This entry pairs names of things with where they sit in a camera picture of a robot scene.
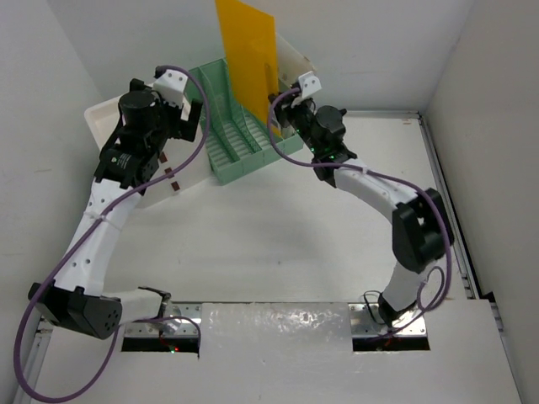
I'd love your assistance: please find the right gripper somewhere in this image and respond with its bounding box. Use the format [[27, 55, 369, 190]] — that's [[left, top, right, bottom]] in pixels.
[[272, 90, 323, 155]]

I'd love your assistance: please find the orange plastic folder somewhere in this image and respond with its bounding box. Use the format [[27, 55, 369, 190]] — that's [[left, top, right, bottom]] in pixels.
[[215, 0, 279, 128]]

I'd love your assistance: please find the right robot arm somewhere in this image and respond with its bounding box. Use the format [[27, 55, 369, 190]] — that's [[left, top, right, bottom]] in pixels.
[[268, 93, 454, 327]]

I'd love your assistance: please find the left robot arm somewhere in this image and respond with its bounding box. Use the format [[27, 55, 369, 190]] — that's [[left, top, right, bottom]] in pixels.
[[29, 70, 202, 339]]

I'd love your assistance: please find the white drawer cabinet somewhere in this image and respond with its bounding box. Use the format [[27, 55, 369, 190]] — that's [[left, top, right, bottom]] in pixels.
[[83, 94, 211, 210]]

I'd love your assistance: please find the green file organizer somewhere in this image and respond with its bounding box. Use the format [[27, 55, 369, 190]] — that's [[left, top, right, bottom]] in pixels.
[[189, 59, 280, 185]]

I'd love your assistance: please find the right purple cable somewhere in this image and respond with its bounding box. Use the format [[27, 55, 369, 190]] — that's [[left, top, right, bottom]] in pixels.
[[267, 88, 454, 338]]

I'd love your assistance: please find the purple cable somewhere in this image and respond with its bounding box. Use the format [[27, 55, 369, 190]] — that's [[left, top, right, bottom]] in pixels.
[[267, 88, 454, 338], [13, 65, 211, 401]]

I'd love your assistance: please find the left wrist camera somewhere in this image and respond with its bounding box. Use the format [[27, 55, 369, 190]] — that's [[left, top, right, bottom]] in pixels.
[[152, 67, 189, 108]]

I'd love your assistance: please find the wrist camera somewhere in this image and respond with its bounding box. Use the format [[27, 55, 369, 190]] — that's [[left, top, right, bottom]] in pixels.
[[152, 67, 189, 108], [291, 71, 322, 107]]

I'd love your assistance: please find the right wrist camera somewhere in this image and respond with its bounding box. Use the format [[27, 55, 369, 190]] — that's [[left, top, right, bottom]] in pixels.
[[291, 71, 322, 107]]

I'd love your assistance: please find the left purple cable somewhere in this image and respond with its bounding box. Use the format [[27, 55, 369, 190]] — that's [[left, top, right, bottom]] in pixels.
[[13, 65, 211, 401]]

